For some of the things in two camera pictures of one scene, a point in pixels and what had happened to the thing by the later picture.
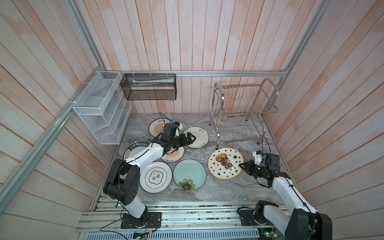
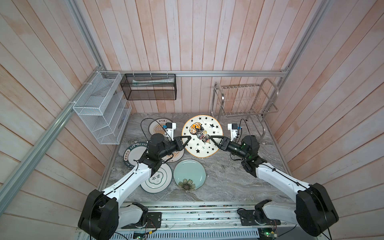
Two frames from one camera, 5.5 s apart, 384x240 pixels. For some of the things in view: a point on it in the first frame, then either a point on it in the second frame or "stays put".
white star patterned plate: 224,163 to 200,127
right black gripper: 247,168 to 224,144
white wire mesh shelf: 103,109 stays put
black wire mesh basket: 149,86 stays put
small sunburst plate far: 156,126 stays put
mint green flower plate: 189,175 stays put
